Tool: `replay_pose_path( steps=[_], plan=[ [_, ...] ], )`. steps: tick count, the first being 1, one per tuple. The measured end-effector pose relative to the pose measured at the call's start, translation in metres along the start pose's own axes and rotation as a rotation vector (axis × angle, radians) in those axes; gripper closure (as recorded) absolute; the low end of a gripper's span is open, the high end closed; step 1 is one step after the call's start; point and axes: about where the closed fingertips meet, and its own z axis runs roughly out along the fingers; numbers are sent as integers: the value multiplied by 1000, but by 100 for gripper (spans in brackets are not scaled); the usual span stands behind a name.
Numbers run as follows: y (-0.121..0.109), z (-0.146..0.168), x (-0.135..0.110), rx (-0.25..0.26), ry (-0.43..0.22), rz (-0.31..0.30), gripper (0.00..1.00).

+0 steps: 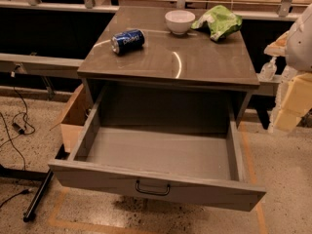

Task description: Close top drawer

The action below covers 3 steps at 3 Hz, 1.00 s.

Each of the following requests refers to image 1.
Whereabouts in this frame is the green chip bag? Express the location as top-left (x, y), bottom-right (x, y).
top-left (191, 5), bottom-right (243, 42)

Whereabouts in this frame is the left clear sanitizer bottle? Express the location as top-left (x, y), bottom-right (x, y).
top-left (258, 57), bottom-right (277, 81)

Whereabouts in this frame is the black drawer handle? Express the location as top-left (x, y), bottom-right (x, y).
top-left (136, 180), bottom-right (171, 197)

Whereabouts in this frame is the grey metal rail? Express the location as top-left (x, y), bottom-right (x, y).
top-left (253, 75), bottom-right (282, 97)
top-left (0, 53), bottom-right (83, 79)

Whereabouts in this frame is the black floor cable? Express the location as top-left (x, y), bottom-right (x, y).
top-left (0, 65), bottom-right (37, 210)

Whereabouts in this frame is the white bowl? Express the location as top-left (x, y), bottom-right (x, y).
top-left (165, 10), bottom-right (195, 35)

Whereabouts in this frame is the cardboard box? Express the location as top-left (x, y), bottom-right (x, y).
top-left (52, 84), bottom-right (91, 153)

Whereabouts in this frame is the black metal stand leg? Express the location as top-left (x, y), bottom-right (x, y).
top-left (0, 165), bottom-right (53, 222)

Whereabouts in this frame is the grey metal rail left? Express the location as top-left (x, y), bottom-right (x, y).
top-left (0, 53), bottom-right (83, 79)

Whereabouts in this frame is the blue pepsi can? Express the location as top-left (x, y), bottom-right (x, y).
top-left (111, 29), bottom-right (145, 55)

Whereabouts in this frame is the grey drawer cabinet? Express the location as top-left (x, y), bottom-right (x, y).
top-left (78, 6), bottom-right (259, 122)

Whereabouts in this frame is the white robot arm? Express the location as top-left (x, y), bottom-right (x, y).
top-left (259, 5), bottom-right (312, 135)

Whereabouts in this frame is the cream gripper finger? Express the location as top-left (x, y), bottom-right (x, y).
top-left (264, 31), bottom-right (289, 57)

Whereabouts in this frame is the grey top drawer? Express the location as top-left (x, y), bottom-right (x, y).
top-left (49, 84), bottom-right (265, 212)

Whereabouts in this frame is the grey metal rail right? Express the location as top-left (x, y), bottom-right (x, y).
top-left (253, 75), bottom-right (282, 97)

